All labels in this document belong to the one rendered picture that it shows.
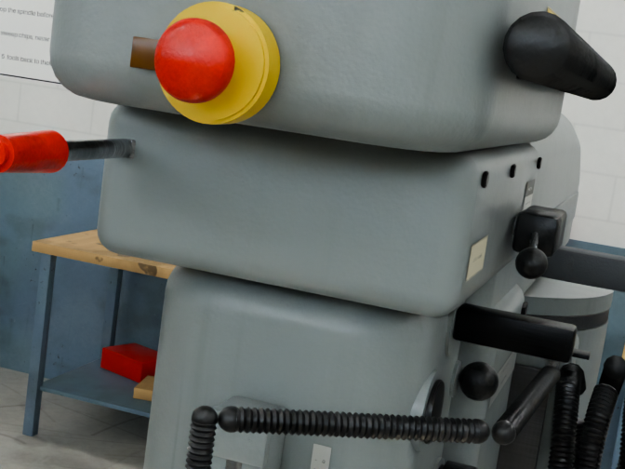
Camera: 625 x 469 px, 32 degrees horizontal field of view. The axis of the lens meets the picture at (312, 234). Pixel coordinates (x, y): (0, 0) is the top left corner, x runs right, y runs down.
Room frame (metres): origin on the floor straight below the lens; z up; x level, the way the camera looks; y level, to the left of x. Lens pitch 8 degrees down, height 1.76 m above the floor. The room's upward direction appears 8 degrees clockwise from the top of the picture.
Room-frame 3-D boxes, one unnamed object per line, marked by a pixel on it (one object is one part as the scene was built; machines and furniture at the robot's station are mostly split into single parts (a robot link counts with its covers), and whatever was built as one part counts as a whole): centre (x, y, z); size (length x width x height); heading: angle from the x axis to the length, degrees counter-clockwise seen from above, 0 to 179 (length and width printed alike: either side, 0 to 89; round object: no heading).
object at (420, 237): (0.81, -0.02, 1.68); 0.34 x 0.24 x 0.10; 163
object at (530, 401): (0.67, -0.15, 1.58); 0.17 x 0.01 x 0.01; 160
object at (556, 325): (0.75, -0.15, 1.59); 0.08 x 0.02 x 0.04; 73
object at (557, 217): (0.79, -0.16, 1.66); 0.12 x 0.04 x 0.04; 163
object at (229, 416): (0.57, -0.05, 1.58); 0.17 x 0.01 x 0.01; 106
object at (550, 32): (0.76, -0.16, 1.79); 0.45 x 0.04 x 0.04; 163
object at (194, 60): (0.53, 0.07, 1.76); 0.04 x 0.03 x 0.04; 73
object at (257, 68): (0.55, 0.06, 1.76); 0.06 x 0.02 x 0.06; 73
